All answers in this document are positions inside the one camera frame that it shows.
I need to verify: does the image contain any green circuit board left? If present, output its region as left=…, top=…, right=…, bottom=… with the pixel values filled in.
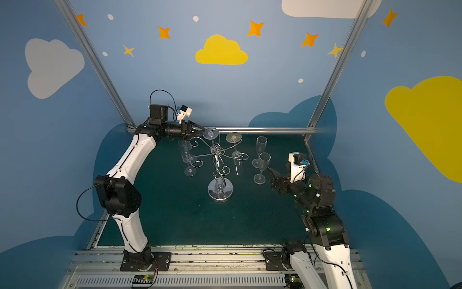
left=131, top=275, right=155, bottom=287

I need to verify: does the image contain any green circuit board right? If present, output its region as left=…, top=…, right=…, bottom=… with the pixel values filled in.
left=284, top=275, right=304, bottom=289

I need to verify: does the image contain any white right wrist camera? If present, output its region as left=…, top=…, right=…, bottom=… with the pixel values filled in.
left=288, top=152, right=310, bottom=183

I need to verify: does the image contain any chrome wine glass rack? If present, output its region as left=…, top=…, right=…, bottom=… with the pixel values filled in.
left=189, top=133, right=249, bottom=203

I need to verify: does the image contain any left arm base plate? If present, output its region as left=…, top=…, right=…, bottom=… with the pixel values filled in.
left=120, top=251, right=172, bottom=272

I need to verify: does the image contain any clear wine glass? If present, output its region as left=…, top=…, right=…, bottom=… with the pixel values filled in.
left=226, top=132, right=242, bottom=158
left=251, top=136, right=268, bottom=168
left=178, top=140, right=196, bottom=177
left=253, top=152, right=271, bottom=185
left=203, top=128, right=220, bottom=146
left=178, top=138, right=195, bottom=165

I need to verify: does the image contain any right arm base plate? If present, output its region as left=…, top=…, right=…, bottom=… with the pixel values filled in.
left=262, top=249, right=292, bottom=271

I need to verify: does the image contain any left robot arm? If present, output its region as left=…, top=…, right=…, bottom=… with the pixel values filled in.
left=95, top=104, right=205, bottom=272

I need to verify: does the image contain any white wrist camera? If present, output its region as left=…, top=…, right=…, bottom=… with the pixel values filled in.
left=288, top=152, right=310, bottom=183
left=176, top=105, right=193, bottom=124

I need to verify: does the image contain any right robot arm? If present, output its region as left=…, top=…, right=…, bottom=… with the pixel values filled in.
left=268, top=168, right=357, bottom=289

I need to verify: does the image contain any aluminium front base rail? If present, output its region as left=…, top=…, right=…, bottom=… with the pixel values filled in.
left=60, top=244, right=371, bottom=289

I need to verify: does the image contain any aluminium back frame rail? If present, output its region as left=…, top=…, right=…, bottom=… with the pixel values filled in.
left=127, top=126, right=317, bottom=135

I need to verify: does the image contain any green circuit board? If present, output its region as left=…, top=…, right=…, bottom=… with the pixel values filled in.
left=131, top=275, right=155, bottom=287
left=284, top=275, right=304, bottom=289

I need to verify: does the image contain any aluminium left frame post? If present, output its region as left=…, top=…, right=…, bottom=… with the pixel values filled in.
left=54, top=0, right=136, bottom=134

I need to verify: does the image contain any aluminium frame post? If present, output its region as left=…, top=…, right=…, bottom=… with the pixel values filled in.
left=304, top=0, right=374, bottom=145
left=54, top=0, right=136, bottom=134

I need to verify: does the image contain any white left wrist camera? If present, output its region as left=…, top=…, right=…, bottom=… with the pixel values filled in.
left=176, top=105, right=193, bottom=124

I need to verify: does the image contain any aluminium right frame post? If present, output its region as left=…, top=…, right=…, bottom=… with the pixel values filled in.
left=304, top=0, right=374, bottom=145

